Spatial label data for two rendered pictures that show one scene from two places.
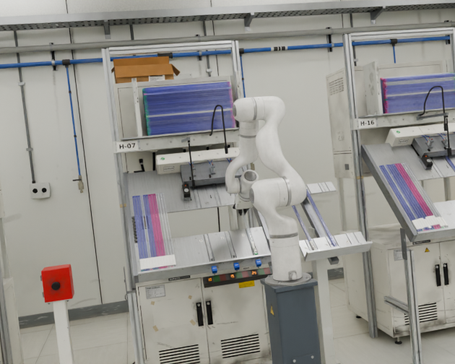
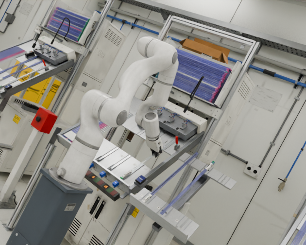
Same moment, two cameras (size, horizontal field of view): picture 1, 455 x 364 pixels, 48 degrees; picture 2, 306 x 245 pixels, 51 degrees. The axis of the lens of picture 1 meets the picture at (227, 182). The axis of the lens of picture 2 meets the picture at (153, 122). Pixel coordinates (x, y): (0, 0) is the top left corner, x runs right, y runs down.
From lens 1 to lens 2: 1.78 m
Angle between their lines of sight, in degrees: 43
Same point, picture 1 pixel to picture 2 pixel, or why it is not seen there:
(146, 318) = not seen: hidden behind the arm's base
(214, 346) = (87, 234)
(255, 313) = (122, 238)
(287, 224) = (83, 130)
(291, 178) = (113, 99)
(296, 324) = (36, 209)
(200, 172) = (163, 116)
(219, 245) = (114, 157)
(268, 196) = (86, 99)
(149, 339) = not seen: hidden behind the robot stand
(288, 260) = (67, 158)
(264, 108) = (153, 48)
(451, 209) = not seen: outside the picture
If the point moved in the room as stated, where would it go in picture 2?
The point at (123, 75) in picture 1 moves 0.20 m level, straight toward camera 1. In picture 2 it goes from (187, 45) to (177, 34)
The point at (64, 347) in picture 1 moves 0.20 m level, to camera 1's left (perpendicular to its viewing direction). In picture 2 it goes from (22, 155) to (13, 145)
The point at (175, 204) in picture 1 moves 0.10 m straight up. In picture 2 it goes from (129, 124) to (136, 111)
